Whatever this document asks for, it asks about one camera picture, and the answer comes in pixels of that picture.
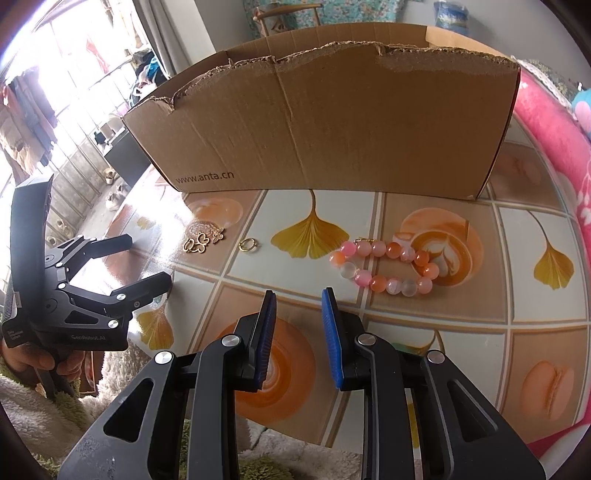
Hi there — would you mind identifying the wooden chair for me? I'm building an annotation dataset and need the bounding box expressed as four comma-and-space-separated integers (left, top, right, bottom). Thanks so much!
252, 1, 322, 37

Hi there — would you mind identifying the left hand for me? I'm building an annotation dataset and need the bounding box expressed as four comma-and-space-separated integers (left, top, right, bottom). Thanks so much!
1, 341, 85, 381

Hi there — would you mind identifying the blue pillow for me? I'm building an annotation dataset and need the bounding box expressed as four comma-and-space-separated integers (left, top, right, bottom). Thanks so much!
572, 89, 591, 137

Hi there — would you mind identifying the brown cardboard box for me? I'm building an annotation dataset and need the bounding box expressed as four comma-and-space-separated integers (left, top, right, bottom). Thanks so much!
123, 22, 521, 200

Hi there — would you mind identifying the teal floral hanging cloth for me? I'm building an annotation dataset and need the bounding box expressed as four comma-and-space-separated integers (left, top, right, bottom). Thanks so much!
242, 0, 407, 26

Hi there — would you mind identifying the gold butterfly pendant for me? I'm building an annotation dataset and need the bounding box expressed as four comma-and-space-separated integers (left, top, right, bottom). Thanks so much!
182, 221, 224, 254

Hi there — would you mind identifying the pink floral blanket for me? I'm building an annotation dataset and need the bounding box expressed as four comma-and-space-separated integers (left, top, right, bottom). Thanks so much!
514, 70, 590, 479

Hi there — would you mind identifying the blue water jug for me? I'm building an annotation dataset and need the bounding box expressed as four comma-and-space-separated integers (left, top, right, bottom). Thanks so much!
434, 1, 470, 36

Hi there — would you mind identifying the dark grey cabinet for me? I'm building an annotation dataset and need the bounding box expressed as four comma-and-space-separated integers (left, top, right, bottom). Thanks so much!
105, 129, 151, 187

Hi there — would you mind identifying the grey curtain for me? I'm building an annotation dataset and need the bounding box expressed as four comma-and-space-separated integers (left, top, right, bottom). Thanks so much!
133, 0, 215, 78

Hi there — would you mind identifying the pink orange bead bracelet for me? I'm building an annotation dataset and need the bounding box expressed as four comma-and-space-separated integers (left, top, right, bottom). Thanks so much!
327, 237, 442, 298

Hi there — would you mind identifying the patterned vinyl tablecloth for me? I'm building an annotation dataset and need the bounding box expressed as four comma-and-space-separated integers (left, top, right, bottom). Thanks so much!
106, 122, 590, 452

